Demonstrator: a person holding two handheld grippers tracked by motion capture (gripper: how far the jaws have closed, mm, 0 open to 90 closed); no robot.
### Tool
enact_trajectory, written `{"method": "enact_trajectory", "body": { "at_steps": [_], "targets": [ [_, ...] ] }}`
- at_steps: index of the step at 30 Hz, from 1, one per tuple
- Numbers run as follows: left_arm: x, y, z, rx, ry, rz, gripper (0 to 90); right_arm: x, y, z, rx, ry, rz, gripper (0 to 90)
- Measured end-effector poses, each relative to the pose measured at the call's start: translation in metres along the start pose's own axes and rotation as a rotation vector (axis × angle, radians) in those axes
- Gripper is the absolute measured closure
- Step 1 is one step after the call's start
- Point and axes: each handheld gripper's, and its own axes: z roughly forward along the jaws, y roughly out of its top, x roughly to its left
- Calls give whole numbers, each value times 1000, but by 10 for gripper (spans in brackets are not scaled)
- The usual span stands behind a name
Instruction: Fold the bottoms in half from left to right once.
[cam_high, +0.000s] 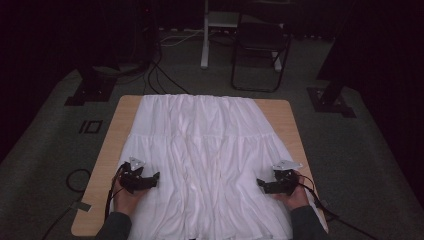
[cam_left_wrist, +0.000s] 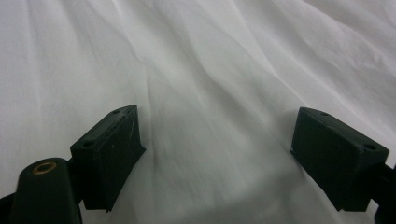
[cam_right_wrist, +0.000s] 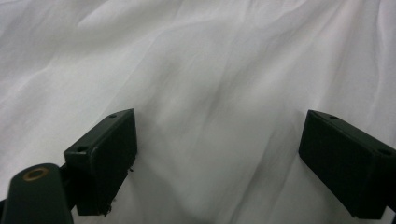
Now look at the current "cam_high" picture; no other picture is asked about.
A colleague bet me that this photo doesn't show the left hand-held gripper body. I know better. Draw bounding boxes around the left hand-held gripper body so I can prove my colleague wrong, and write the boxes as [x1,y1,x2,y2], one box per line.
[118,157,149,195]

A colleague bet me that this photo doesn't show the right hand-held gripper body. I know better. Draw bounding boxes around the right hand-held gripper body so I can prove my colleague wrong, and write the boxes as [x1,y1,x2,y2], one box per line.
[270,159,304,197]

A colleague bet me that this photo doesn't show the white skirt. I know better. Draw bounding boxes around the white skirt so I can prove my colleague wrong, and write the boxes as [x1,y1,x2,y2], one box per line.
[109,93,330,240]

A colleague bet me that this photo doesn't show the person's right hand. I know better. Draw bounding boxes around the person's right hand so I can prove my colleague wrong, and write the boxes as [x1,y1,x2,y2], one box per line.
[273,181,311,212]

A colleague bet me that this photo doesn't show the person's left hand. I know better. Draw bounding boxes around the person's left hand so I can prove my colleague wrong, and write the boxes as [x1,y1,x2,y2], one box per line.
[112,185,150,218]

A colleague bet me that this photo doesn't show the black slanted stand with base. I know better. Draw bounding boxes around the black slanted stand with base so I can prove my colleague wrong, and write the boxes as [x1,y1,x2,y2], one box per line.
[306,63,357,119]

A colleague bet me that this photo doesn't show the black stand with flat base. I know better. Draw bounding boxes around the black stand with flat base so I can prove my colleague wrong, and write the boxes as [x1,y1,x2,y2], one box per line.
[64,64,118,107]

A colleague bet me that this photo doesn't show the black folding chair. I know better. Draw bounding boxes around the black folding chair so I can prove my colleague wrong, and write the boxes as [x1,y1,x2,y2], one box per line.
[230,20,292,94]

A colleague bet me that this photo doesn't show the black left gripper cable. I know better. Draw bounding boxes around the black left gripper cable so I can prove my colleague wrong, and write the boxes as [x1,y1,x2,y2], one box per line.
[104,163,130,221]

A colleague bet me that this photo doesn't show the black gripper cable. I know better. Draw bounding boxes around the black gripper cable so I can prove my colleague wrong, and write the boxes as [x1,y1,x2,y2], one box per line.
[104,163,130,221]
[294,173,381,240]

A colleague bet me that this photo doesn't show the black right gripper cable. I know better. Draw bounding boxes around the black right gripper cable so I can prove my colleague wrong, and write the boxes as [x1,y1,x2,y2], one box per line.
[294,173,381,240]

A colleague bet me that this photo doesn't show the thin black taped cable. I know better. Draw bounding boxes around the thin black taped cable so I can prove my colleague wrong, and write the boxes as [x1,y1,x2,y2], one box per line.
[40,196,85,240]

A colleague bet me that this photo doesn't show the black floor cables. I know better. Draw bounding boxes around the black floor cables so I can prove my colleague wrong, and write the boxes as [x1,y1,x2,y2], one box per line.
[142,49,191,97]

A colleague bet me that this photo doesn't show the white floor cable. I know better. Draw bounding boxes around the white floor cable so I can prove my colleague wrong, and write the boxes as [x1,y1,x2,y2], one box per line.
[159,29,205,48]

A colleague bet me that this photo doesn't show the white desk frame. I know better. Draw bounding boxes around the white desk frame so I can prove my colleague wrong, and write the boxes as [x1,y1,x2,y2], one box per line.
[200,0,284,73]

